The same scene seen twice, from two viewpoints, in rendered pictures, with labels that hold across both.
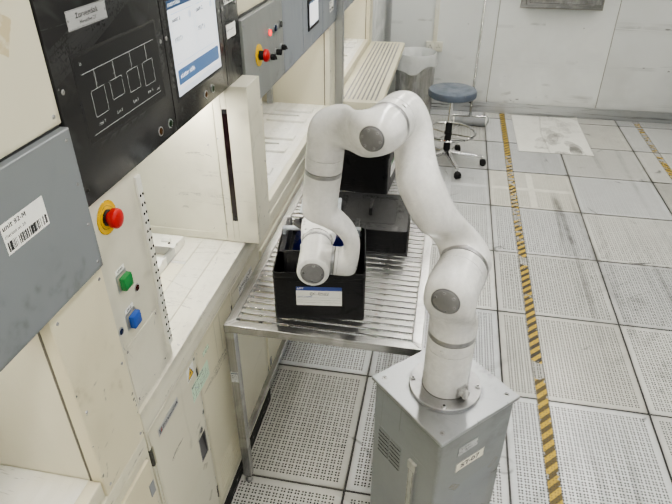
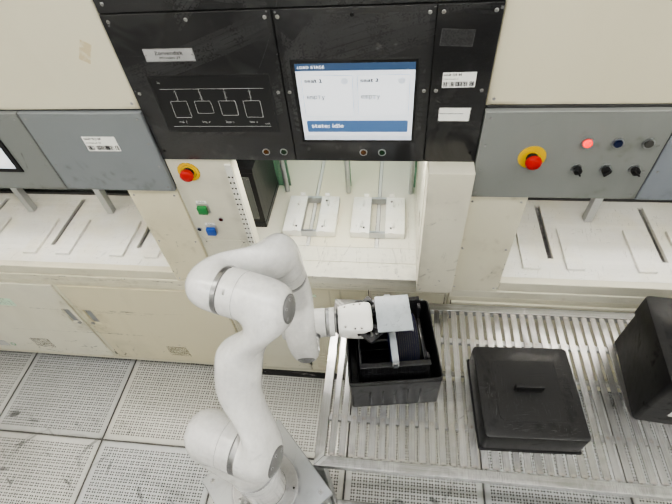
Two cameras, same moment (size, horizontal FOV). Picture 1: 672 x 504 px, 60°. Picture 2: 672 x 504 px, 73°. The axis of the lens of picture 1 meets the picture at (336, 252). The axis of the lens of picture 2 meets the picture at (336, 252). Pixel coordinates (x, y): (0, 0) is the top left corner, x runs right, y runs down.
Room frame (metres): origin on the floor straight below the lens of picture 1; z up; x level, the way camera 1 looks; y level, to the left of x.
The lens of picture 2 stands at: (1.40, -0.65, 2.18)
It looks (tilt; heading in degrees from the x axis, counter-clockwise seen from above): 49 degrees down; 90
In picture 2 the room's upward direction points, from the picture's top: 6 degrees counter-clockwise
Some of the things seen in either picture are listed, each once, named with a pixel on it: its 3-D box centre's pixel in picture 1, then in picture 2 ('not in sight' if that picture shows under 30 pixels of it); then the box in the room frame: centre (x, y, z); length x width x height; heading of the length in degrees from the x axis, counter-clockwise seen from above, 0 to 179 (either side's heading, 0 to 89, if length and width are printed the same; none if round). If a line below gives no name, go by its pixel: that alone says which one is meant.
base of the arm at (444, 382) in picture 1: (448, 360); (259, 477); (1.12, -0.29, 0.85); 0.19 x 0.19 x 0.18
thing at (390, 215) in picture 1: (371, 218); (524, 394); (1.92, -0.13, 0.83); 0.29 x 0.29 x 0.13; 81
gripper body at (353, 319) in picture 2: (318, 232); (352, 320); (1.42, 0.05, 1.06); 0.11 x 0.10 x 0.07; 177
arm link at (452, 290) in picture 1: (453, 301); (230, 448); (1.09, -0.28, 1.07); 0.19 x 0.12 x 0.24; 154
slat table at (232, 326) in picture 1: (353, 306); (500, 426); (1.96, -0.07, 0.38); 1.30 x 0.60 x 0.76; 169
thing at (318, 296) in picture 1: (322, 271); (390, 352); (1.54, 0.04, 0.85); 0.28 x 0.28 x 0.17; 87
